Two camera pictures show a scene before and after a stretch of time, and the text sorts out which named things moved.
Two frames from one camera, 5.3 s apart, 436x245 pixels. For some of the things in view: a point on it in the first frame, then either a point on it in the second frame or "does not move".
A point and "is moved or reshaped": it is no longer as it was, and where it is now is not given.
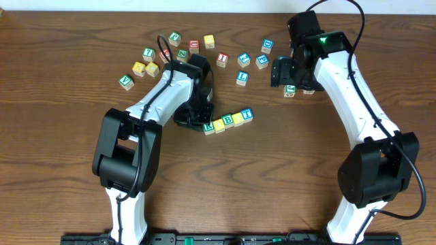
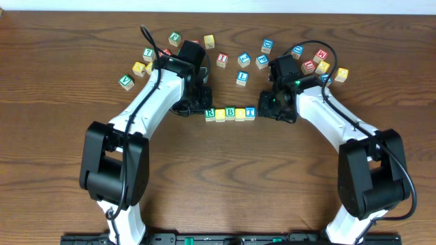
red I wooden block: (222, 59) does not move
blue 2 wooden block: (244, 59) does not move
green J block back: (174, 39) does not move
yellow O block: (238, 119) is moved or reshaped
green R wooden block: (208, 128) is moved or reshaped
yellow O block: (219, 126) -> (220, 115)
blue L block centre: (242, 77) does not move
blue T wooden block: (247, 115) is moved or reshaped
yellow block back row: (209, 41) does not move
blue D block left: (268, 45) does not move
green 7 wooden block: (148, 54) does not move
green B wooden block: (228, 121) -> (230, 113)
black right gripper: (281, 74) -> (263, 109)
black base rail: (227, 239) does not move
